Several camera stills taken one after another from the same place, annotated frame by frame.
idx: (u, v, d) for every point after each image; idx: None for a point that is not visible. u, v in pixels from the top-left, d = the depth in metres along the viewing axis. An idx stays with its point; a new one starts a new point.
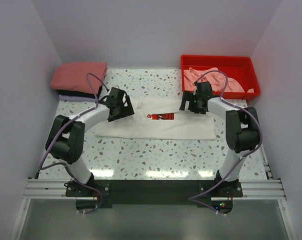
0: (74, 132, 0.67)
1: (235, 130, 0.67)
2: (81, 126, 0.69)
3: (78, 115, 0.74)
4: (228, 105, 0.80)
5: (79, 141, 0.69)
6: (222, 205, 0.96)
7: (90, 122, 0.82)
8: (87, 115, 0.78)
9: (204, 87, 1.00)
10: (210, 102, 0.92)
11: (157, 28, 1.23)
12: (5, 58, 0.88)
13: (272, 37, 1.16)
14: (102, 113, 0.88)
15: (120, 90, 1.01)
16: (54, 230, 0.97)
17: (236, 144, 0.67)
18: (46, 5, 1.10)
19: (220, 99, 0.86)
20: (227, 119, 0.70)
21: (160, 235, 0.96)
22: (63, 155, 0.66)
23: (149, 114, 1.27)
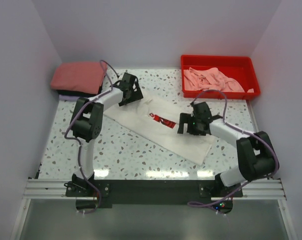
0: (95, 112, 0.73)
1: (251, 161, 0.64)
2: (100, 107, 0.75)
3: (96, 97, 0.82)
4: (236, 131, 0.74)
5: (99, 121, 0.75)
6: (222, 205, 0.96)
7: (106, 105, 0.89)
8: (104, 97, 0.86)
9: (202, 107, 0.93)
10: (212, 126, 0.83)
11: (157, 28, 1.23)
12: (5, 58, 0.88)
13: (273, 37, 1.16)
14: (117, 96, 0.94)
15: (132, 75, 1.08)
16: (54, 230, 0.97)
17: (253, 175, 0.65)
18: (46, 5, 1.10)
19: (225, 123, 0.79)
20: (239, 149, 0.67)
21: (159, 235, 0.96)
22: (83, 132, 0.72)
23: (151, 112, 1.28)
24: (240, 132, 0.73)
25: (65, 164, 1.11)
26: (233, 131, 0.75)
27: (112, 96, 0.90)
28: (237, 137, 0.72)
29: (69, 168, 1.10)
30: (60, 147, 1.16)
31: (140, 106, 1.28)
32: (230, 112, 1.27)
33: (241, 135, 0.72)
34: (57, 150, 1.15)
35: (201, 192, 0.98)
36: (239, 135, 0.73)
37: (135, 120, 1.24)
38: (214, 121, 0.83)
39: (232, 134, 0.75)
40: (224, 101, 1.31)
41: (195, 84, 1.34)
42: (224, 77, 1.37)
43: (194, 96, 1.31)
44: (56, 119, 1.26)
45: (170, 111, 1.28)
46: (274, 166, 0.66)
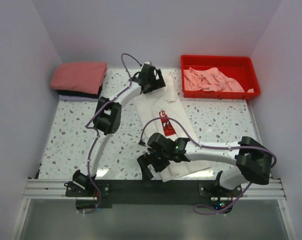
0: (113, 111, 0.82)
1: (259, 170, 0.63)
2: (119, 107, 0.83)
3: (115, 96, 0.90)
4: (222, 149, 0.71)
5: (117, 119, 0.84)
6: (222, 205, 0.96)
7: (125, 102, 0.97)
8: (123, 95, 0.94)
9: (162, 139, 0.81)
10: (190, 155, 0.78)
11: (157, 28, 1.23)
12: (5, 58, 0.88)
13: (272, 37, 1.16)
14: (135, 92, 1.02)
15: (151, 66, 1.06)
16: (55, 230, 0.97)
17: (267, 179, 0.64)
18: (46, 4, 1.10)
19: (201, 146, 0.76)
20: (243, 168, 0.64)
21: (159, 235, 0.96)
22: (103, 127, 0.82)
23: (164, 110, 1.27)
24: (226, 149, 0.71)
25: (65, 164, 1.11)
26: (220, 150, 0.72)
27: (131, 93, 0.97)
28: (229, 155, 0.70)
29: (69, 168, 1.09)
30: (59, 147, 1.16)
31: (160, 101, 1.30)
32: (230, 112, 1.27)
33: (232, 152, 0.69)
34: (57, 150, 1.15)
35: (201, 192, 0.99)
36: (229, 154, 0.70)
37: (145, 115, 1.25)
38: (188, 150, 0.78)
39: (221, 154, 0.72)
40: (224, 101, 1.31)
41: (195, 84, 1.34)
42: (224, 77, 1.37)
43: (194, 96, 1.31)
44: (56, 119, 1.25)
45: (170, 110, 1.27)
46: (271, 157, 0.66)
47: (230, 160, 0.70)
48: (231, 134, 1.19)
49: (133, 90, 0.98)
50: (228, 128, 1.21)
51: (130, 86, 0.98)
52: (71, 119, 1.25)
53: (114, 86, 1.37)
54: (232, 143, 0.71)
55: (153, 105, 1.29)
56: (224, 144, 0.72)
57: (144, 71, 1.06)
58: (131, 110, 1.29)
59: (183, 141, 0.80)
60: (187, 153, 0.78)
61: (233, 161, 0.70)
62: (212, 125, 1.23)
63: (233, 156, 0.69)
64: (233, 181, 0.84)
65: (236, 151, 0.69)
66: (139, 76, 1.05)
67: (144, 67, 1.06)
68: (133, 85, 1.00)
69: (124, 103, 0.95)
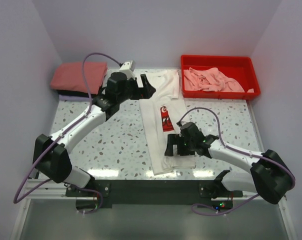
0: (55, 159, 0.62)
1: (271, 185, 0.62)
2: (62, 152, 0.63)
3: (61, 134, 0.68)
4: (243, 155, 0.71)
5: (63, 164, 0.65)
6: (222, 205, 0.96)
7: (82, 134, 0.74)
8: (73, 131, 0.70)
9: (193, 129, 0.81)
10: (212, 151, 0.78)
11: (157, 28, 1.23)
12: (5, 58, 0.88)
13: (272, 37, 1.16)
14: (97, 121, 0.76)
15: (118, 80, 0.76)
16: (55, 231, 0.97)
17: (277, 198, 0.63)
18: (46, 5, 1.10)
19: (225, 146, 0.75)
20: (255, 177, 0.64)
21: (160, 235, 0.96)
22: (50, 175, 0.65)
23: (166, 106, 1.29)
24: (247, 155, 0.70)
25: None
26: (241, 155, 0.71)
27: (89, 123, 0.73)
28: (247, 162, 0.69)
29: None
30: None
31: (162, 101, 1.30)
32: (230, 112, 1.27)
33: (251, 160, 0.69)
34: None
35: (201, 192, 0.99)
36: (248, 160, 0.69)
37: (144, 114, 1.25)
38: (212, 146, 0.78)
39: (240, 158, 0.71)
40: (224, 101, 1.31)
41: (195, 84, 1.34)
42: (224, 77, 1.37)
43: (194, 96, 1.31)
44: (56, 119, 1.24)
45: (169, 109, 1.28)
46: (291, 181, 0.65)
47: (246, 166, 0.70)
48: (231, 134, 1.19)
49: (91, 119, 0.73)
50: (228, 128, 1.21)
51: (87, 114, 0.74)
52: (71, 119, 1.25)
53: None
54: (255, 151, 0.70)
55: (155, 104, 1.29)
56: (247, 149, 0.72)
57: (109, 87, 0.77)
58: (131, 109, 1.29)
59: (212, 138, 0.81)
60: (210, 148, 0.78)
61: (249, 168, 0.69)
62: (212, 125, 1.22)
63: (251, 162, 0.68)
64: (238, 184, 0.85)
65: (255, 159, 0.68)
66: (106, 94, 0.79)
67: (108, 82, 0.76)
68: (92, 111, 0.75)
69: (77, 139, 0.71)
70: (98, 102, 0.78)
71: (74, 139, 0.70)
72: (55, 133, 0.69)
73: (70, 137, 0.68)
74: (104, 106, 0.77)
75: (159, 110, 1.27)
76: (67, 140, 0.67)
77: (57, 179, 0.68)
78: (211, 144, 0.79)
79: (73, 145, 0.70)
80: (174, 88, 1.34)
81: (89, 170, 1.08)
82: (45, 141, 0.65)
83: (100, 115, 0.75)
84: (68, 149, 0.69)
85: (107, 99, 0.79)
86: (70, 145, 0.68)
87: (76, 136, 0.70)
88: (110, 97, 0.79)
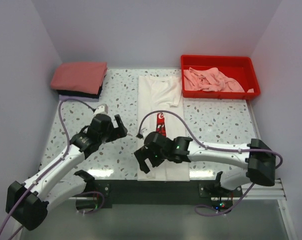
0: (29, 208, 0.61)
1: (267, 173, 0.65)
2: (36, 201, 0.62)
3: (35, 181, 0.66)
4: (231, 152, 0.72)
5: (37, 211, 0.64)
6: (222, 205, 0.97)
7: (59, 177, 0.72)
8: (48, 176, 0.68)
9: (160, 139, 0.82)
10: (193, 156, 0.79)
11: (157, 28, 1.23)
12: (6, 58, 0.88)
13: (272, 37, 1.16)
14: (76, 160, 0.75)
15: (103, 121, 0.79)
16: (56, 231, 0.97)
17: (273, 182, 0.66)
18: (46, 4, 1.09)
19: (206, 148, 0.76)
20: (252, 172, 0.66)
21: (160, 235, 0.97)
22: (23, 221, 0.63)
23: (163, 113, 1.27)
24: (236, 152, 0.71)
25: None
26: (229, 153, 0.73)
27: (65, 166, 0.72)
28: (239, 158, 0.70)
29: None
30: (60, 146, 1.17)
31: (162, 101, 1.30)
32: (230, 112, 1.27)
33: (242, 155, 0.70)
34: (57, 150, 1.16)
35: (201, 192, 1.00)
36: (239, 157, 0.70)
37: (144, 114, 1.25)
38: (191, 151, 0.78)
39: (230, 157, 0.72)
40: (224, 101, 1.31)
41: (195, 84, 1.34)
42: (224, 77, 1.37)
43: (194, 96, 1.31)
44: (56, 119, 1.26)
45: (166, 116, 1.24)
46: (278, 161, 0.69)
47: (238, 162, 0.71)
48: (231, 134, 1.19)
49: (68, 161, 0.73)
50: (228, 128, 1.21)
51: (64, 156, 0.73)
52: (71, 119, 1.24)
53: (114, 86, 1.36)
54: (242, 146, 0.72)
55: (155, 104, 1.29)
56: (233, 147, 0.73)
57: (93, 125, 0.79)
58: (131, 110, 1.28)
59: (184, 141, 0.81)
60: (191, 153, 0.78)
61: (242, 164, 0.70)
62: (212, 125, 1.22)
63: (244, 159, 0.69)
64: (234, 182, 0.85)
65: (245, 154, 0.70)
66: (88, 133, 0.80)
67: (93, 121, 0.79)
68: (70, 152, 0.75)
69: (52, 184, 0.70)
70: (77, 141, 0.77)
71: (49, 185, 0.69)
72: (29, 179, 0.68)
73: (44, 184, 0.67)
74: (83, 145, 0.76)
75: (156, 115, 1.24)
76: (41, 187, 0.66)
77: (31, 226, 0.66)
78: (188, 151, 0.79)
79: (48, 190, 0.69)
80: (175, 95, 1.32)
81: (89, 170, 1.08)
82: (18, 189, 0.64)
83: (78, 156, 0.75)
84: (42, 196, 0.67)
85: (87, 137, 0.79)
86: (44, 192, 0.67)
87: (52, 181, 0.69)
88: (91, 136, 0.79)
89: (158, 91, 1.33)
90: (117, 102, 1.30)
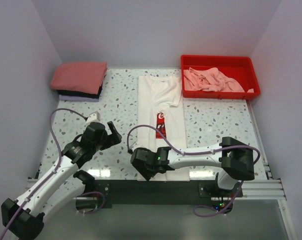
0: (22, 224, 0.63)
1: (243, 169, 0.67)
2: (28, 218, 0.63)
3: (27, 198, 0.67)
4: (206, 154, 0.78)
5: (32, 226, 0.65)
6: (222, 205, 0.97)
7: (52, 190, 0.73)
8: (40, 192, 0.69)
9: (142, 154, 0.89)
10: (174, 164, 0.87)
11: (157, 28, 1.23)
12: (6, 57, 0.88)
13: (272, 37, 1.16)
14: (68, 172, 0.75)
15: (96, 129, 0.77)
16: (56, 230, 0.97)
17: (252, 175, 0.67)
18: (46, 4, 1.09)
19: (183, 154, 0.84)
20: (228, 170, 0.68)
21: (160, 235, 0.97)
22: (19, 236, 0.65)
23: (163, 112, 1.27)
24: (209, 153, 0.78)
25: None
26: (204, 155, 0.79)
27: (57, 179, 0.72)
28: (213, 159, 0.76)
29: None
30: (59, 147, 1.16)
31: (162, 101, 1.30)
32: (230, 112, 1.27)
33: (215, 155, 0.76)
34: (57, 150, 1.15)
35: (201, 192, 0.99)
36: (213, 157, 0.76)
37: (144, 114, 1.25)
38: (171, 160, 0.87)
39: (205, 159, 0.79)
40: (224, 101, 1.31)
41: (195, 84, 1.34)
42: (224, 77, 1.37)
43: (194, 96, 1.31)
44: (56, 119, 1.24)
45: (165, 115, 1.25)
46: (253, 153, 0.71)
47: (213, 162, 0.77)
48: (231, 134, 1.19)
49: (60, 174, 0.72)
50: (228, 128, 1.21)
51: (56, 169, 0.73)
52: (71, 119, 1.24)
53: (114, 86, 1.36)
54: (214, 146, 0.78)
55: (155, 104, 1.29)
56: (206, 149, 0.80)
57: (86, 134, 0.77)
58: (131, 110, 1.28)
59: (164, 150, 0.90)
60: (170, 162, 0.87)
61: (217, 163, 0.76)
62: (212, 125, 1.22)
63: (217, 158, 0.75)
64: (230, 179, 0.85)
65: (218, 153, 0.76)
66: (81, 142, 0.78)
67: (87, 130, 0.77)
68: (62, 164, 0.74)
69: (46, 198, 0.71)
70: (69, 152, 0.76)
71: (42, 200, 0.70)
72: (22, 196, 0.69)
73: (37, 200, 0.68)
74: (76, 155, 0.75)
75: (156, 116, 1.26)
76: (33, 204, 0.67)
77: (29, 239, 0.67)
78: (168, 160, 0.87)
79: (41, 204, 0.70)
80: (175, 95, 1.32)
81: (89, 170, 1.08)
82: (12, 207, 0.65)
83: (71, 168, 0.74)
84: (36, 211, 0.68)
85: (81, 147, 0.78)
86: (36, 208, 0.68)
87: (45, 195, 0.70)
88: (84, 145, 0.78)
89: (158, 91, 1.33)
90: (117, 102, 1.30)
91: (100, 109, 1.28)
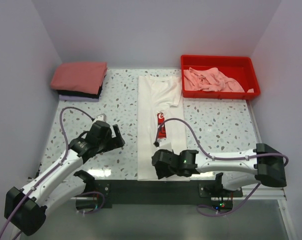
0: (26, 214, 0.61)
1: (278, 177, 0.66)
2: (34, 207, 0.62)
3: (33, 187, 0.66)
4: (239, 160, 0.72)
5: (35, 216, 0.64)
6: (222, 205, 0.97)
7: (58, 182, 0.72)
8: (46, 182, 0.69)
9: (166, 156, 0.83)
10: (202, 169, 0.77)
11: (157, 28, 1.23)
12: (5, 57, 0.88)
13: (272, 37, 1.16)
14: (74, 166, 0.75)
15: (103, 126, 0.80)
16: (56, 230, 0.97)
17: (285, 183, 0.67)
18: (46, 4, 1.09)
19: (214, 159, 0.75)
20: (263, 177, 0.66)
21: (160, 235, 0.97)
22: (21, 226, 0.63)
23: (163, 112, 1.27)
24: (243, 159, 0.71)
25: None
26: (237, 161, 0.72)
27: (63, 171, 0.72)
28: (248, 166, 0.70)
29: None
30: (60, 147, 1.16)
31: (162, 101, 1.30)
32: (230, 112, 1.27)
33: (250, 162, 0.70)
34: (57, 150, 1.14)
35: (201, 192, 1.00)
36: (248, 164, 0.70)
37: (144, 115, 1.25)
38: (200, 164, 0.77)
39: (238, 165, 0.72)
40: (224, 101, 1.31)
41: (195, 84, 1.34)
42: (224, 77, 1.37)
43: (194, 96, 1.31)
44: (56, 119, 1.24)
45: (165, 115, 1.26)
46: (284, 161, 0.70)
47: (246, 169, 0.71)
48: (231, 134, 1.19)
49: (67, 167, 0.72)
50: (228, 128, 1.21)
51: (63, 161, 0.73)
52: (71, 119, 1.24)
53: (114, 86, 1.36)
54: (248, 152, 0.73)
55: (155, 104, 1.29)
56: (240, 154, 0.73)
57: (92, 131, 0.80)
58: (131, 109, 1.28)
59: (190, 154, 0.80)
60: (199, 167, 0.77)
61: (252, 170, 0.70)
62: (212, 125, 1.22)
63: (252, 165, 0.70)
64: (238, 184, 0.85)
65: (253, 160, 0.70)
66: (86, 138, 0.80)
67: (93, 126, 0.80)
68: (68, 157, 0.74)
69: (50, 189, 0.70)
70: (75, 146, 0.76)
71: (47, 191, 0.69)
72: (28, 185, 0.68)
73: (42, 189, 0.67)
74: (82, 149, 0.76)
75: (156, 116, 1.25)
76: (39, 194, 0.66)
77: (29, 231, 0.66)
78: (197, 164, 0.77)
79: (46, 195, 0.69)
80: (175, 95, 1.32)
81: (89, 170, 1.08)
82: (16, 195, 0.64)
83: (76, 162, 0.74)
84: (40, 201, 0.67)
85: (86, 142, 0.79)
86: (41, 198, 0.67)
87: (50, 186, 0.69)
88: (89, 141, 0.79)
89: (158, 91, 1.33)
90: (117, 102, 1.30)
91: (100, 109, 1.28)
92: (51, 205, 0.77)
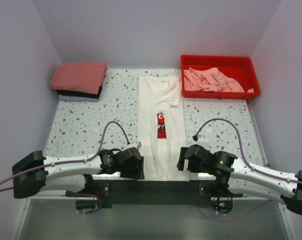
0: (31, 182, 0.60)
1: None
2: (40, 180, 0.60)
3: (53, 163, 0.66)
4: (278, 180, 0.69)
5: (34, 187, 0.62)
6: (222, 205, 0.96)
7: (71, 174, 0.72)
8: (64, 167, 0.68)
9: (200, 151, 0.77)
10: (236, 174, 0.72)
11: (156, 28, 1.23)
12: (5, 57, 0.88)
13: (272, 37, 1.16)
14: (90, 170, 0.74)
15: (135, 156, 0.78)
16: (55, 230, 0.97)
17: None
18: (46, 5, 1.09)
19: (253, 170, 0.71)
20: (297, 202, 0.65)
21: (159, 235, 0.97)
22: (15, 188, 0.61)
23: (163, 112, 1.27)
24: (284, 180, 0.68)
25: None
26: (275, 180, 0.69)
27: (80, 169, 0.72)
28: (286, 187, 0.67)
29: None
30: (59, 147, 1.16)
31: (162, 101, 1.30)
32: (230, 112, 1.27)
33: (290, 185, 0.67)
34: (57, 150, 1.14)
35: (201, 192, 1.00)
36: (286, 186, 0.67)
37: (144, 114, 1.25)
38: (236, 169, 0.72)
39: (276, 184, 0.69)
40: (224, 101, 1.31)
41: (195, 84, 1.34)
42: (224, 77, 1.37)
43: (194, 96, 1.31)
44: (56, 119, 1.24)
45: (166, 115, 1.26)
46: None
47: (282, 190, 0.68)
48: (231, 134, 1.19)
49: (87, 167, 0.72)
50: (228, 128, 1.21)
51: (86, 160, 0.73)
52: (71, 119, 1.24)
53: (114, 87, 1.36)
54: (290, 175, 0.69)
55: (155, 104, 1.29)
56: (280, 175, 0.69)
57: (123, 153, 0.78)
58: (131, 110, 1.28)
59: (227, 156, 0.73)
60: (234, 172, 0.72)
61: (287, 193, 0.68)
62: (212, 125, 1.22)
63: (291, 189, 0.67)
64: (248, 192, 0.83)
65: (293, 184, 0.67)
66: (114, 157, 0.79)
67: (127, 150, 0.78)
68: (93, 159, 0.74)
69: (62, 175, 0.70)
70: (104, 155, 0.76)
71: (58, 175, 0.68)
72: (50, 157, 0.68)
73: (57, 171, 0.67)
74: (106, 163, 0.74)
75: (156, 116, 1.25)
76: (53, 172, 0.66)
77: (17, 195, 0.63)
78: (236, 169, 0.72)
79: (54, 177, 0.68)
80: (175, 95, 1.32)
81: None
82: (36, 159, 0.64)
83: (96, 168, 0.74)
84: (47, 178, 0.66)
85: (112, 159, 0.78)
86: (51, 176, 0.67)
87: (63, 172, 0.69)
88: (114, 160, 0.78)
89: (158, 91, 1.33)
90: (117, 102, 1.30)
91: (100, 109, 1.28)
92: (49, 186, 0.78)
